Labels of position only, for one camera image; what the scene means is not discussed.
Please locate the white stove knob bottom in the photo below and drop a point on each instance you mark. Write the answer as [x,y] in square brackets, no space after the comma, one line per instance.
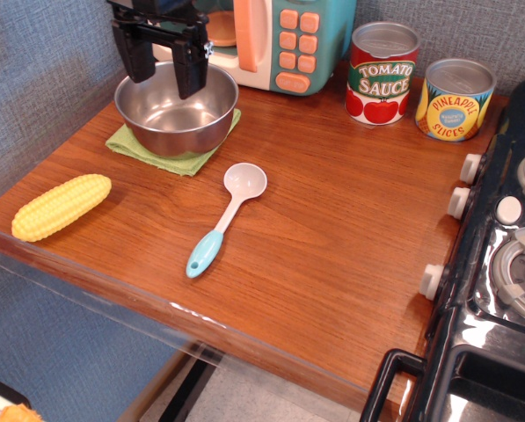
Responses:
[431,280]

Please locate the stainless steel pot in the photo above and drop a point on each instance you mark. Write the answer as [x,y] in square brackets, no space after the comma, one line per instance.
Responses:
[169,126]

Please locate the orange object bottom left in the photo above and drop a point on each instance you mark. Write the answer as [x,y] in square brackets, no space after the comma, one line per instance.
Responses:
[19,413]

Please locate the pineapple slices can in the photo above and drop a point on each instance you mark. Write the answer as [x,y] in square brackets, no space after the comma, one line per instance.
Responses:
[454,99]

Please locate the black toy stove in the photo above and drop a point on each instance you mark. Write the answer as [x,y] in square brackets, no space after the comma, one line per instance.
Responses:
[474,365]

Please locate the light green folded cloth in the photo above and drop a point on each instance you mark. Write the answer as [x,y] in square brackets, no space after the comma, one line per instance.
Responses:
[124,142]

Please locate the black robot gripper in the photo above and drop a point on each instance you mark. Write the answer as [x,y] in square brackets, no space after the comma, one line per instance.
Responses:
[178,25]

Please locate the white stove knob top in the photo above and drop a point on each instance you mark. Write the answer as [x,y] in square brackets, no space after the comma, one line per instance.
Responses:
[470,168]

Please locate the white stove knob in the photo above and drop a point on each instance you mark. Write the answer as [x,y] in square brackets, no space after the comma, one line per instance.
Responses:
[431,280]
[458,202]
[470,168]

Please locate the tomato sauce can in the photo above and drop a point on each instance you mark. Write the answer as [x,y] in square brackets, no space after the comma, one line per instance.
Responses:
[381,68]

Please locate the teal toy microwave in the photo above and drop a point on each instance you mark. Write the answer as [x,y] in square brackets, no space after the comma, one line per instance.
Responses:
[290,47]

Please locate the white stove knob middle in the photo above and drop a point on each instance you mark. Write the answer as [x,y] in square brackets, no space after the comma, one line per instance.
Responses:
[458,202]

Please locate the yellow plastic corn cob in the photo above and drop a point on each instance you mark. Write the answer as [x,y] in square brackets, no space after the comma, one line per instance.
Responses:
[57,208]

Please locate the white spoon blue handle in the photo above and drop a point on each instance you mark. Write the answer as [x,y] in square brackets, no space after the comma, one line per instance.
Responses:
[243,181]

